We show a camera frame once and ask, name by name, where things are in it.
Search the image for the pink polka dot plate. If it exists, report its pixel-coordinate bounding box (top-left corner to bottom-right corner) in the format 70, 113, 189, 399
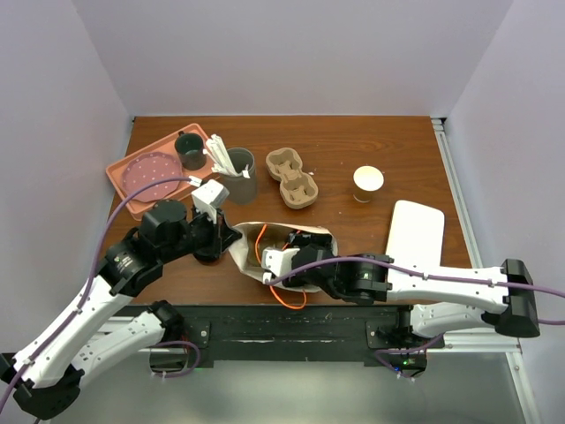
119, 152, 182, 203

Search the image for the white plastic stirrer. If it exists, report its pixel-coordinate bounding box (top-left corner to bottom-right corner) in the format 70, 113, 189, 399
241, 164, 251, 179

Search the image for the grey cylindrical utensil holder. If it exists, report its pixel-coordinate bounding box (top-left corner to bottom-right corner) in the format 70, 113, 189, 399
222, 148, 258, 205

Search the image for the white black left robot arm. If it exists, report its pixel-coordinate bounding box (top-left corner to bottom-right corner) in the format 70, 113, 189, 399
1, 201, 243, 420

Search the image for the cream paper takeout bag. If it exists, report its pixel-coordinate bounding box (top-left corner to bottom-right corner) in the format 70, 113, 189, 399
228, 222, 338, 285

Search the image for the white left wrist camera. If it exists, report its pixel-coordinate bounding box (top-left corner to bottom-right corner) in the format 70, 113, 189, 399
191, 179, 230, 222

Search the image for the white rectangular plate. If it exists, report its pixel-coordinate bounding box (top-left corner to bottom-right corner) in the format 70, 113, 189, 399
386, 200, 445, 266

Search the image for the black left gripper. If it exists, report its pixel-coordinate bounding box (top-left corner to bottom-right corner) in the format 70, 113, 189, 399
161, 202, 243, 262

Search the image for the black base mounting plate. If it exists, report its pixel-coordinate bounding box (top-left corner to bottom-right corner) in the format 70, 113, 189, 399
87, 304, 495, 375

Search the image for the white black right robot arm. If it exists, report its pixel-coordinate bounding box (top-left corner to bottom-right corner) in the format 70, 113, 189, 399
263, 234, 540, 347

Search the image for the cardboard two-cup carrier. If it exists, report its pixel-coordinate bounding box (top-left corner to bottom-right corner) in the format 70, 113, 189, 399
266, 148, 319, 209

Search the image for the dark green mug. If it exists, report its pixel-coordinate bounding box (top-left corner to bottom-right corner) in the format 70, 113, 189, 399
174, 132, 207, 170

